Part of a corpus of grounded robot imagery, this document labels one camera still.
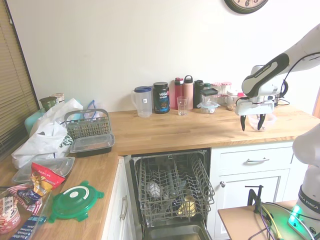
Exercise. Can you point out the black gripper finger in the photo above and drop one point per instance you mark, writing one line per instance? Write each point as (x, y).
(243, 123)
(261, 121)

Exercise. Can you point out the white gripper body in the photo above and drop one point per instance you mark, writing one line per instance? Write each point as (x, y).
(253, 107)

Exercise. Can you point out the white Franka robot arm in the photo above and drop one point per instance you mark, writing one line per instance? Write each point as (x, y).
(265, 72)

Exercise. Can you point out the steel dishwasher door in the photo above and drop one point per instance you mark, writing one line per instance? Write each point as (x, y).
(180, 231)

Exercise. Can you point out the grey dishwasher cutlery basket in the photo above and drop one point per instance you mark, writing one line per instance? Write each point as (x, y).
(87, 125)

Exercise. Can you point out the clear plastic bowl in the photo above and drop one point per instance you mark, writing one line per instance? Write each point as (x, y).
(271, 120)

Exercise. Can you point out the nut jar white lid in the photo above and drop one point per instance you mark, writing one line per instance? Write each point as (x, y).
(231, 100)

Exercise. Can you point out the glass electric kettle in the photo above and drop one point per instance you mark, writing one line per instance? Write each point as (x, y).
(280, 95)

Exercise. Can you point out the jar red checked lid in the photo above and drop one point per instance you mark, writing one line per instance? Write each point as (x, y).
(216, 86)
(226, 86)

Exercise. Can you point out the glass container blue-rimmed lid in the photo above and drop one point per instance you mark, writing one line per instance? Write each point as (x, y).
(208, 107)

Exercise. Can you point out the white drawer front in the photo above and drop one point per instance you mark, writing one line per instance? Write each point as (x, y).
(255, 160)

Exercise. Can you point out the black water bottle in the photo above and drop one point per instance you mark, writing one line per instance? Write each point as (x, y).
(198, 90)

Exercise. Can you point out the clear drinking glass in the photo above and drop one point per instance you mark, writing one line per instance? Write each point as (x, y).
(182, 106)

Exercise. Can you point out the pink water bottle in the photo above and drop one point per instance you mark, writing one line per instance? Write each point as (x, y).
(188, 90)

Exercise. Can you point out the silver cabinet knob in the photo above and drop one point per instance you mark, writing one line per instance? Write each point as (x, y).
(222, 184)

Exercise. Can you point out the red water bottle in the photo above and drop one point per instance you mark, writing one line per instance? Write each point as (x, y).
(178, 88)

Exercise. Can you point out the white cabinet door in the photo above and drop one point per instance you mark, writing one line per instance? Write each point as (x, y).
(250, 197)

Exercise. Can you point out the black table clamp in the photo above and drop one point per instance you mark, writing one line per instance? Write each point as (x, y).
(255, 197)

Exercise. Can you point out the black Vega protein tub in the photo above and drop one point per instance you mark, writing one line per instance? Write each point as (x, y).
(161, 98)

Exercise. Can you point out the wooden robot mounting board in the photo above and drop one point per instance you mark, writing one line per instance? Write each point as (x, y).
(240, 220)

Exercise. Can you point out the yellow cup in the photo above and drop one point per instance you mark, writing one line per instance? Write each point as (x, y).
(187, 206)

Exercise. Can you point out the clear pitcher blue lid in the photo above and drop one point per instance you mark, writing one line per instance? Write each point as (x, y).
(143, 102)

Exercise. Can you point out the clear zip bag blue seal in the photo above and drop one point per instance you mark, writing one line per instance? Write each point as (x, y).
(91, 111)

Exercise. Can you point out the black takeaway container clear lid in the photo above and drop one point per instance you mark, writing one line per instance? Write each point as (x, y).
(91, 146)

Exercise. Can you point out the green round container lid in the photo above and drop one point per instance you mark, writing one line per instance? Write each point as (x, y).
(75, 201)

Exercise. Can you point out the white jar brown lid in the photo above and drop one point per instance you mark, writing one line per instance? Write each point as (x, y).
(58, 98)

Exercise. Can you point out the dark green cup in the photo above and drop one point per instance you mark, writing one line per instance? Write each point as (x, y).
(47, 103)

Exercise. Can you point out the white plastic shopping bag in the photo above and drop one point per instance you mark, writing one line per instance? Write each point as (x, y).
(45, 140)

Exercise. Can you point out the red snack bag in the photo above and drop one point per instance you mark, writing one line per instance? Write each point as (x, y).
(43, 180)

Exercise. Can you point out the teal plastic container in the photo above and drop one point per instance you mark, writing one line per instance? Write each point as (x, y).
(31, 122)

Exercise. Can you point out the glass baking dish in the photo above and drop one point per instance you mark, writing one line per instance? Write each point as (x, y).
(41, 215)

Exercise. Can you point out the clear plastic takeaway container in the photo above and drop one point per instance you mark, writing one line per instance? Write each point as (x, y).
(22, 175)

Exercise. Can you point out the red white striped popcorn bag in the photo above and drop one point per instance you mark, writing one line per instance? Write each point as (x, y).
(22, 195)

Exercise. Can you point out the beige window blind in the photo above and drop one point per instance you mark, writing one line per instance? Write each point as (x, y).
(12, 87)

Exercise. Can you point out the blue food packet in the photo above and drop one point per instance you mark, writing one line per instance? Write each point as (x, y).
(27, 228)

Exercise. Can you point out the pink white tub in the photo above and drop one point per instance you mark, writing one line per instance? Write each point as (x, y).
(8, 215)

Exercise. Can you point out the black round wall clock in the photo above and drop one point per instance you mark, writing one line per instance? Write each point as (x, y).
(246, 6)

